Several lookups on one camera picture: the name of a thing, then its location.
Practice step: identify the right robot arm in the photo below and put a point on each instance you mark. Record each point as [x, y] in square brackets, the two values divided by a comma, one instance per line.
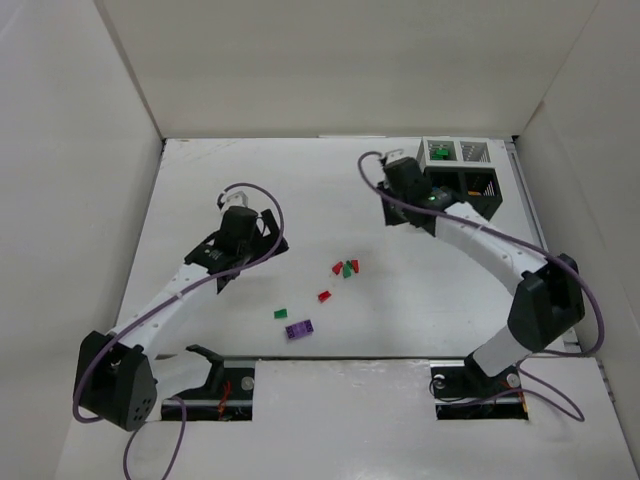
[547, 299]

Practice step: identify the red lego brick beside cyan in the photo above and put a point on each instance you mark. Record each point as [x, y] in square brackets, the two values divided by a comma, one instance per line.
[324, 296]

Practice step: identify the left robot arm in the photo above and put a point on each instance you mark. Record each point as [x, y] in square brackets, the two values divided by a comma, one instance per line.
[120, 375]

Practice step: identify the small green lego brick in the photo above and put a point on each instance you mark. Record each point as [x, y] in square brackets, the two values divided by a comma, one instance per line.
[280, 313]

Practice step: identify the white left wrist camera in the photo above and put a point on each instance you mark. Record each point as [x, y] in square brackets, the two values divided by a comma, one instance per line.
[228, 199]

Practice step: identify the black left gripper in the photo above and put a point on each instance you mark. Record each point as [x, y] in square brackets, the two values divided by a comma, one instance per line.
[270, 232]

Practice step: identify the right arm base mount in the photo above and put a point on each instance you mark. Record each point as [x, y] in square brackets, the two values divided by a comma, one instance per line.
[461, 391]

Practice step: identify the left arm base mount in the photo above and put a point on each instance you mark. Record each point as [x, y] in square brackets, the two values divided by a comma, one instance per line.
[209, 386]

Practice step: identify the white slotted container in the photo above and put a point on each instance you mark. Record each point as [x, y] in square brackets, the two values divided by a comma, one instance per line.
[471, 152]

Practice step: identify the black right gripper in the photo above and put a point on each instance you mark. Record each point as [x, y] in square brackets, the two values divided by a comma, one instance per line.
[392, 209]

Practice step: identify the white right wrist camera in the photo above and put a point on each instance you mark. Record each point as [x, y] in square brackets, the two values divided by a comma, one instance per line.
[393, 155]

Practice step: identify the small red lego brick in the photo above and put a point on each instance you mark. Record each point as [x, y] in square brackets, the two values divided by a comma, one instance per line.
[337, 268]

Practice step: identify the black slotted container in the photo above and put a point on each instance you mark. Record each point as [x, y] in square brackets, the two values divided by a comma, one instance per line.
[477, 186]

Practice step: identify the purple flat lego brick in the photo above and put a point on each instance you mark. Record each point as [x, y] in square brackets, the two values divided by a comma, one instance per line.
[299, 330]

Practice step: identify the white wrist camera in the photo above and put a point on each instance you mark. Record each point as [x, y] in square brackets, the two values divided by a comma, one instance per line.
[393, 155]
[228, 199]

